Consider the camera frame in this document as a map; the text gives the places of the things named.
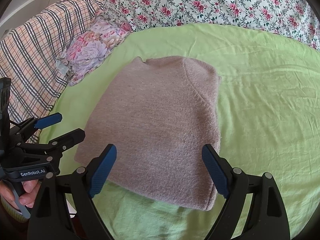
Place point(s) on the beige knit sweater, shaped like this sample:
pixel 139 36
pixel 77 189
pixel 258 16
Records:
pixel 160 120

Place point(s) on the pink rose print quilt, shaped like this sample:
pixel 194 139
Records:
pixel 212 2

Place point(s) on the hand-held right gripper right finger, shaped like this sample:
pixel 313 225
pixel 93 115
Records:
pixel 215 170

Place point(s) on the plaid blanket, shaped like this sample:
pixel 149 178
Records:
pixel 37 55

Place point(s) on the person's left hand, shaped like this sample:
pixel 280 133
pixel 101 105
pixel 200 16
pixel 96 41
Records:
pixel 28 192

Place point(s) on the purple floral pillow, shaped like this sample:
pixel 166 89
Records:
pixel 92 47

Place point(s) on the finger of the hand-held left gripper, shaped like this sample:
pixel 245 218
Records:
pixel 72 136
pixel 48 121

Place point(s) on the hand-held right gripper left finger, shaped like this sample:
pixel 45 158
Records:
pixel 103 170

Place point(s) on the green bed sheet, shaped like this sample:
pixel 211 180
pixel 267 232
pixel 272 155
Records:
pixel 262 105

